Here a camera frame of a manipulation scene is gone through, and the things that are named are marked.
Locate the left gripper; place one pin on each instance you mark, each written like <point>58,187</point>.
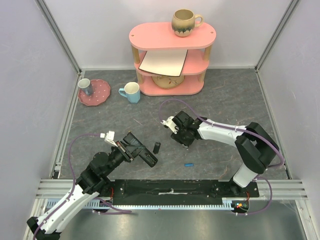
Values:
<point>131,154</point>

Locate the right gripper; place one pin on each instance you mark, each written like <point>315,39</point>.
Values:
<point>183,135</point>

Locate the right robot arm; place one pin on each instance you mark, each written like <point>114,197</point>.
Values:
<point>255,146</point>

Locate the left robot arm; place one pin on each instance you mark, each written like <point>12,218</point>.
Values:
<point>86,188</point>

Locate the beige floral bowl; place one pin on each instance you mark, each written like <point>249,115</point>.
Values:
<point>167,82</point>

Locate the blue battery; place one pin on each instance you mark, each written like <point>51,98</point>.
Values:
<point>189,164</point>

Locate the light blue mug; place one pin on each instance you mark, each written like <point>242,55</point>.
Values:
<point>131,91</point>

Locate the white square plate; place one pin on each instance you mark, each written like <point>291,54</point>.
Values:
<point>164,62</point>

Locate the pink dotted plate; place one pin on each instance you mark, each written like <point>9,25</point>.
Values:
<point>101,91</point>

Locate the grey small mug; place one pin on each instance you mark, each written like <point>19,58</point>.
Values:
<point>86,86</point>

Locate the pink three-tier shelf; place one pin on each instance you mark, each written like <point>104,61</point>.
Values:
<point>160,36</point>

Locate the beige ceramic mug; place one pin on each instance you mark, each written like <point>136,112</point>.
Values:
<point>184,21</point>

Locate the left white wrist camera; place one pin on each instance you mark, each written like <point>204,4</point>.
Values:
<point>109,137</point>

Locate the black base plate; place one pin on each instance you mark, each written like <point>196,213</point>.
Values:
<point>207,187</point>

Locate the aluminium front rail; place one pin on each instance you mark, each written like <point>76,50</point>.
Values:
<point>285,189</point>

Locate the right aluminium frame post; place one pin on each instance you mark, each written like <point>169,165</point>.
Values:
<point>277,32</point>

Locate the aluminium frame post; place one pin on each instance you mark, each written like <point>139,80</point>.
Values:
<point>58,34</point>
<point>277,32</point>

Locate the left aluminium frame post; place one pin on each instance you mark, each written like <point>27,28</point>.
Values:
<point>58,34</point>

